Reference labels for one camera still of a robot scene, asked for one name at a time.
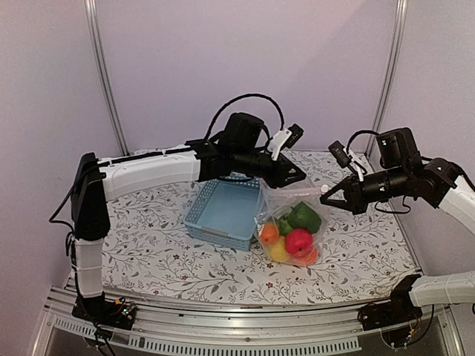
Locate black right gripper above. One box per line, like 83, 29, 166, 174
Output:
320, 164, 410, 214

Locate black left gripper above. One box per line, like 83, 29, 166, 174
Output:
233, 147, 307, 188

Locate green toy pepper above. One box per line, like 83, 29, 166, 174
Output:
278, 202, 322, 235

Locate clear zip top bag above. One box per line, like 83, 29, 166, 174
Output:
255, 178, 329, 266

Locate green orange toy mango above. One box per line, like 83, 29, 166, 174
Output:
260, 222, 280, 246

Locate red toy apple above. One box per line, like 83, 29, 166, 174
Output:
284, 228, 314, 257

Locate orange toy orange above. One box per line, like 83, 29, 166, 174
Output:
303, 248, 318, 266

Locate yellow toy lemon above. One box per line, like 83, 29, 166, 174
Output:
269, 237, 289, 263

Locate yellow toy banana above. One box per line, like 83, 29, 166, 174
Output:
256, 216, 275, 238

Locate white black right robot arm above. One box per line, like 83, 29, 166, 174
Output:
320, 128, 474, 323

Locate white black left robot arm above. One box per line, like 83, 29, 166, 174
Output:
48, 113, 306, 322

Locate blue perforated plastic basket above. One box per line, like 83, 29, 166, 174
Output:
184, 175, 261, 251

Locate floral patterned table mat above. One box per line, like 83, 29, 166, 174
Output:
102, 151, 420, 305

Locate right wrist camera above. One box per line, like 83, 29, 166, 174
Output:
328, 140, 367, 181

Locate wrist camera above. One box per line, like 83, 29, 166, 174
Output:
267, 124, 304, 161
328, 140, 367, 181

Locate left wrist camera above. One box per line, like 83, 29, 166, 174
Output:
267, 124, 304, 161

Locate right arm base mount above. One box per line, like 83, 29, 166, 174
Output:
357, 274, 423, 348

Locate aluminium front rail frame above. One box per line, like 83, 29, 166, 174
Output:
31, 283, 468, 355

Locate right aluminium corner post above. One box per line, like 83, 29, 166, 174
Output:
365, 0, 409, 156

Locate aluminium corner post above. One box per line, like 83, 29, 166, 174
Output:
365, 0, 409, 156
84, 0, 130, 156

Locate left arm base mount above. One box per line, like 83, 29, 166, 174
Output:
72, 291, 137, 331

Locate left aluminium corner post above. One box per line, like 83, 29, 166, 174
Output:
84, 0, 130, 156

